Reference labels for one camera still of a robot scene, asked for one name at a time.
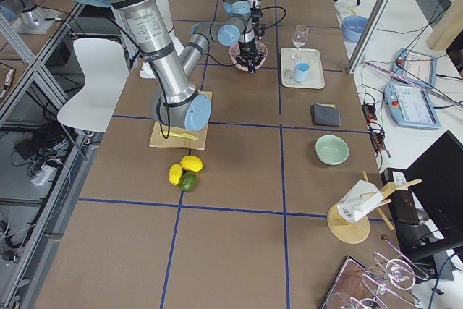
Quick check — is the clear wine glass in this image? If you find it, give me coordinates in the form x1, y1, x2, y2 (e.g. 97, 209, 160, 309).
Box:
289, 25, 309, 63

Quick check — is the pink bowl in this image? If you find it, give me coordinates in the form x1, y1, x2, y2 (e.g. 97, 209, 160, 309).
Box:
229, 42, 268, 74

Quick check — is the wooden mug tree stand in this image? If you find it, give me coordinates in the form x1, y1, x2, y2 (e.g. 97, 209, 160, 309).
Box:
327, 171, 422, 244

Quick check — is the green ceramic bowl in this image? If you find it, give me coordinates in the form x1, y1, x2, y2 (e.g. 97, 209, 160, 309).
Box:
315, 135, 349, 166

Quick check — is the white chair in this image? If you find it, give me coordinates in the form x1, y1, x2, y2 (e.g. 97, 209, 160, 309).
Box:
57, 38, 129, 132

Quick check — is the white bear tray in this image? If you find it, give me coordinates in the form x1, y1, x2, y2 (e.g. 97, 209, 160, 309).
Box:
281, 48, 325, 89

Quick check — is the green lime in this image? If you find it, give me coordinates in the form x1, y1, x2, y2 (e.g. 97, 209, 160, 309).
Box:
179, 172, 197, 192

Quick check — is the black monitor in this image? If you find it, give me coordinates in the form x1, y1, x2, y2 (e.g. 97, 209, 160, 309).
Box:
391, 130, 462, 261

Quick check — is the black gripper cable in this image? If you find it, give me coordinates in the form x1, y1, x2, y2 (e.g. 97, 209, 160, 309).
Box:
205, 0, 289, 67

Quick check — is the wooden cutting board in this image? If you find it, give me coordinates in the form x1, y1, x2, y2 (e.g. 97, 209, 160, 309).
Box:
149, 88, 213, 150

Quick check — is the blue bowl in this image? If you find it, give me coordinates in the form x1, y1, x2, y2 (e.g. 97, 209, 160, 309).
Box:
341, 15, 368, 43

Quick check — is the teach pendant tablet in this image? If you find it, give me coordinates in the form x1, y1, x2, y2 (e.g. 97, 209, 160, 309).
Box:
393, 48, 437, 88
384, 82, 441, 130

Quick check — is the yellow lemon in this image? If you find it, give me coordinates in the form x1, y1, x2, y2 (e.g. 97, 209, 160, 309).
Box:
168, 164, 184, 185
180, 155, 203, 172

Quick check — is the far teach pendant tablet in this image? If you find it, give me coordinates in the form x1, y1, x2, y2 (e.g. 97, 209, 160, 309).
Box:
393, 48, 437, 88

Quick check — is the grey folded cloth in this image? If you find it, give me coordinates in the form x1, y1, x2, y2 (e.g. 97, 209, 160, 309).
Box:
310, 103, 341, 127

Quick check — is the yellow plastic knife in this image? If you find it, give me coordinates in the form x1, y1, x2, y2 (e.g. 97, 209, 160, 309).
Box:
159, 131, 199, 141

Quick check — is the aluminium frame post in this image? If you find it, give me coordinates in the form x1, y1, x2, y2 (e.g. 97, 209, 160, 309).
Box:
347, 0, 390, 74

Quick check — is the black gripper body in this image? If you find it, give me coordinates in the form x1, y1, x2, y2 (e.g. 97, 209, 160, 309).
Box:
251, 7, 264, 41
235, 29, 263, 70

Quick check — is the near teach pendant tablet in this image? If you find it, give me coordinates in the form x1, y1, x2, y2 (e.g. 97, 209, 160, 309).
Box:
384, 82, 441, 130

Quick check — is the light blue plastic cup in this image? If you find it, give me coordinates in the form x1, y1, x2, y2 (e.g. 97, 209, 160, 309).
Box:
292, 62, 310, 82

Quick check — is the white carton box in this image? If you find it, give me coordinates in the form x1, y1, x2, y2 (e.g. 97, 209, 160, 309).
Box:
336, 180, 383, 223

